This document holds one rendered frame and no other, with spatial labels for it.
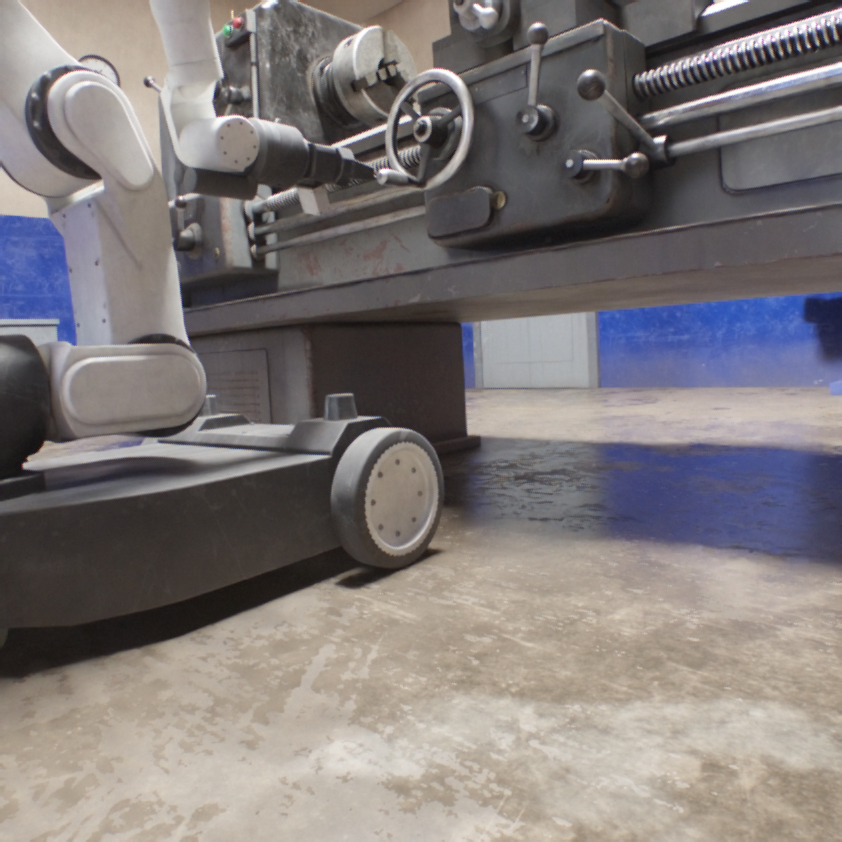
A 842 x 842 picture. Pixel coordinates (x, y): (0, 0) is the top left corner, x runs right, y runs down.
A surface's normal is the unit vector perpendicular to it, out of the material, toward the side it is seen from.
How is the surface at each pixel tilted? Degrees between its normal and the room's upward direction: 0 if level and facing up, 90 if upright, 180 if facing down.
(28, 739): 0
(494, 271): 90
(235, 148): 103
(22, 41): 90
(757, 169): 90
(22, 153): 124
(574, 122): 90
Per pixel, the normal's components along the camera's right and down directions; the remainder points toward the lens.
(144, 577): 0.58, 0.02
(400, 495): 0.79, 0.00
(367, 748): -0.05, -1.00
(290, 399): -0.67, 0.08
